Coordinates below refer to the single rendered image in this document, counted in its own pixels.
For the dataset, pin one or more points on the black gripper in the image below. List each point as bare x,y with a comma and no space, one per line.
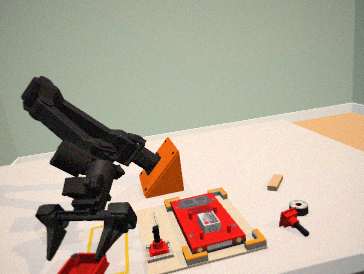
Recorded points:
118,219

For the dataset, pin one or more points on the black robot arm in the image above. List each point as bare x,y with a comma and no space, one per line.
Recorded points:
88,147

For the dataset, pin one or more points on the red hollow shell with corner bosses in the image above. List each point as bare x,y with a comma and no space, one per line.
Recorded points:
85,263

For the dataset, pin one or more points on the small black toy tyre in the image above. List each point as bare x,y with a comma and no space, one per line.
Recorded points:
301,207

